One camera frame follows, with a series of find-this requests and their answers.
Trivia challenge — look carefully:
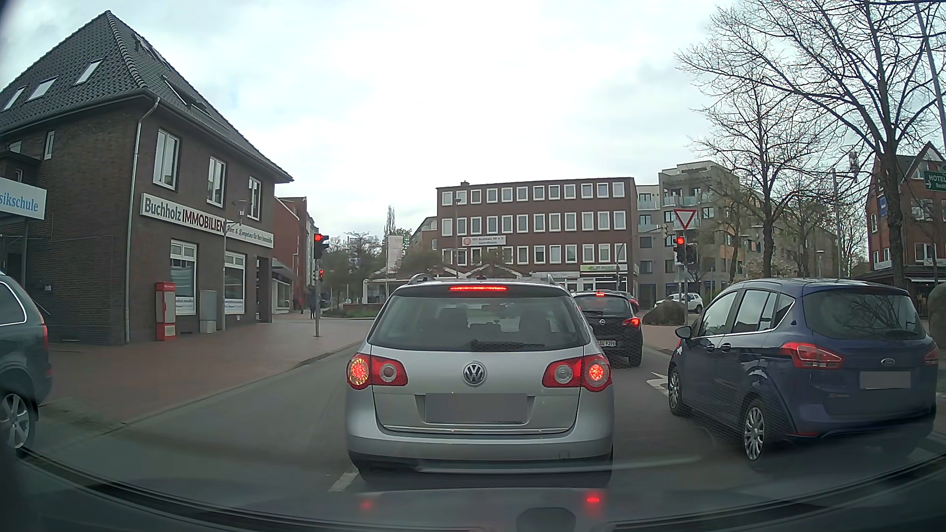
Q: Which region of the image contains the black small car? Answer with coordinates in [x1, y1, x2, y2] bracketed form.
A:
[571, 290, 644, 368]

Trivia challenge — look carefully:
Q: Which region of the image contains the large bare tree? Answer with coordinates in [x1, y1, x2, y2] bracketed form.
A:
[676, 0, 946, 291]

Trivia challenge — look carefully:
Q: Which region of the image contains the car's own bonnet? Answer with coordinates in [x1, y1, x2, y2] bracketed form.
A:
[0, 442, 946, 532]

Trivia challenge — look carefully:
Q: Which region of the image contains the red vending box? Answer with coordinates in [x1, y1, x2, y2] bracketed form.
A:
[154, 281, 177, 342]

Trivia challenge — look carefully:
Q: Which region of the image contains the red brick office building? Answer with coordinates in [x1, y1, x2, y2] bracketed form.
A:
[435, 176, 640, 295]

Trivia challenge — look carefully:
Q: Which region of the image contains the red brick gabled building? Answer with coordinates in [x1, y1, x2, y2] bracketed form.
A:
[857, 142, 946, 315]

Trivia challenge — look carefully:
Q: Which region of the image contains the grey asphalt road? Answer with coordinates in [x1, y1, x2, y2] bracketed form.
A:
[30, 306, 946, 511]

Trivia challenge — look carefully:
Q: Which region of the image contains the red brick pavement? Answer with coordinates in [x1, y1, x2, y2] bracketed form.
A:
[40, 312, 375, 433]

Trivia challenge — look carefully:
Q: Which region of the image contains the traffic light with give-way sign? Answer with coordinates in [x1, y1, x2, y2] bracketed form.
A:
[671, 207, 700, 326]

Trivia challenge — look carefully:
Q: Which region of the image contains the dark grey car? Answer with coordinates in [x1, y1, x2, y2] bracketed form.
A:
[0, 270, 53, 452]

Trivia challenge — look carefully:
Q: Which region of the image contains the traffic light on pole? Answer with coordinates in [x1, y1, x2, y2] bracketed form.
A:
[311, 231, 331, 338]

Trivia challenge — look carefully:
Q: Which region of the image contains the beige apartment building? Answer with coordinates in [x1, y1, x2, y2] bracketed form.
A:
[636, 160, 840, 305]

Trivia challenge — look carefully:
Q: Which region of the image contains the dark brick corner building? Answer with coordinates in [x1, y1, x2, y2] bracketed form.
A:
[0, 9, 294, 347]

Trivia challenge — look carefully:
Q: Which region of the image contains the white car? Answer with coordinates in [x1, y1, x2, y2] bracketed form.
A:
[654, 293, 705, 314]

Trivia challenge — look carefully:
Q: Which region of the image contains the silver estate car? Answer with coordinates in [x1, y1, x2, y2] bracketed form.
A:
[344, 274, 616, 475]

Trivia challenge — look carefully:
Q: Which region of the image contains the blue compact van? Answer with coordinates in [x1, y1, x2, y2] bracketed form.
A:
[667, 277, 940, 463]

